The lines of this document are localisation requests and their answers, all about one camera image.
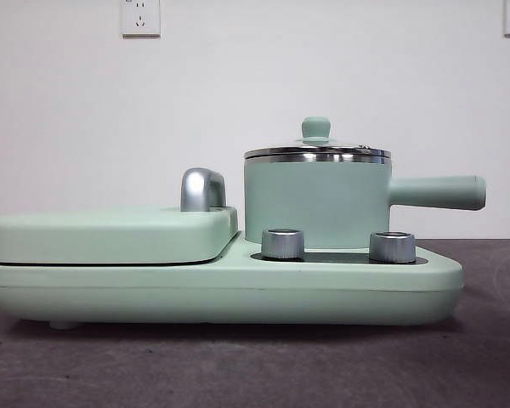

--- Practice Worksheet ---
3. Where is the silver control knob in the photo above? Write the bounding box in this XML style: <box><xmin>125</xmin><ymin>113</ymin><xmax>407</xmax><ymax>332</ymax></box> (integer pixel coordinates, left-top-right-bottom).
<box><xmin>368</xmin><ymin>231</ymin><xmax>417</xmax><ymax>263</ymax></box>
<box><xmin>261</xmin><ymin>228</ymin><xmax>306</xmax><ymax>259</ymax></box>

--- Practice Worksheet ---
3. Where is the green griddle cover silver handle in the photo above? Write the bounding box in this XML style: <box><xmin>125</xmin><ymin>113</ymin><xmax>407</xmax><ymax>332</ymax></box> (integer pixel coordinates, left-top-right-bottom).
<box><xmin>0</xmin><ymin>167</ymin><xmax>241</xmax><ymax>266</ymax></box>

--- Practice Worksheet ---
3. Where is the green breakfast machine base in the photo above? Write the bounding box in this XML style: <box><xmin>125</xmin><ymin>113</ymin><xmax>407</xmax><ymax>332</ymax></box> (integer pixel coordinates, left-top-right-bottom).
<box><xmin>0</xmin><ymin>237</ymin><xmax>465</xmax><ymax>331</ymax></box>

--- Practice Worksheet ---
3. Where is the green pot with side handle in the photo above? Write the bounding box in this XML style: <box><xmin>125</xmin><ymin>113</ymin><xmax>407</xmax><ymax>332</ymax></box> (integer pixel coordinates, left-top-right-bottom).
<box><xmin>242</xmin><ymin>154</ymin><xmax>488</xmax><ymax>251</ymax></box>

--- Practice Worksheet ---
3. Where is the glass pot lid green knob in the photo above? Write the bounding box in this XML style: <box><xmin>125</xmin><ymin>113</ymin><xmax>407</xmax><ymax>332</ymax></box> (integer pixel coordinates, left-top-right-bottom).
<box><xmin>243</xmin><ymin>116</ymin><xmax>393</xmax><ymax>160</ymax></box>

